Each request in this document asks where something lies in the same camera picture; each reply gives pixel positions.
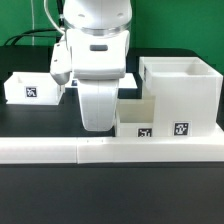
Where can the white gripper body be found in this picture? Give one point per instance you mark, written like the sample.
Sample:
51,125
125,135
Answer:
97,99

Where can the white front drawer box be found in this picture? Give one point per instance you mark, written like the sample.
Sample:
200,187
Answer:
134,117

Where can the white drawer box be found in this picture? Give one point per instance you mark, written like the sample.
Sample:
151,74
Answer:
32,88
134,117

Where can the white drawer cabinet frame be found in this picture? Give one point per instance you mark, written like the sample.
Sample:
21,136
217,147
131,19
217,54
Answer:
186,93

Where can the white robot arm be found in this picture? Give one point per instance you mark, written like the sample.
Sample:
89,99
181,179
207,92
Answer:
93,50

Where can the white rear drawer box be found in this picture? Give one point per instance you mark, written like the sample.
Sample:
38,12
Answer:
32,88

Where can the white fiducial marker sheet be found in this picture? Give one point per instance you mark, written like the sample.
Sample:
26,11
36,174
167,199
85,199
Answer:
128,82

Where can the white L-shaped fence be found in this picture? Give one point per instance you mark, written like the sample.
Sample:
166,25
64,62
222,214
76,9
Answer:
38,150

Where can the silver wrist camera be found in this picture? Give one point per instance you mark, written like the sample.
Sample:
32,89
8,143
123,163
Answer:
60,66

